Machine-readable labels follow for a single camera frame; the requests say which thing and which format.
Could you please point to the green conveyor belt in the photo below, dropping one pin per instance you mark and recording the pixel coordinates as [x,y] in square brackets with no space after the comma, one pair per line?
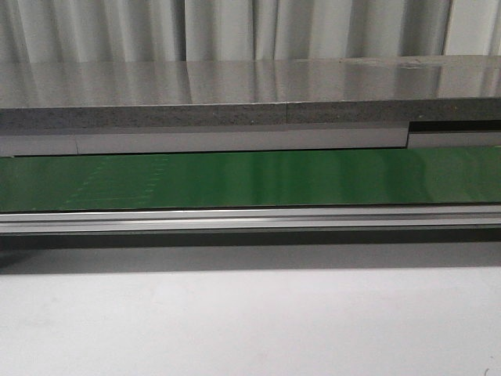
[242,179]

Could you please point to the white pleated curtain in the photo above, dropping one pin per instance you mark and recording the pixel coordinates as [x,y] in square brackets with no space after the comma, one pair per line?
[91,31]

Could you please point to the grey conveyor back rail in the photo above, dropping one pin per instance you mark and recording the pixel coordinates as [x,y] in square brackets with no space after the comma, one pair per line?
[209,138]

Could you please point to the aluminium conveyor front rail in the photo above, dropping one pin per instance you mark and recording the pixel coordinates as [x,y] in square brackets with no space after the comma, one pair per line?
[340,217]

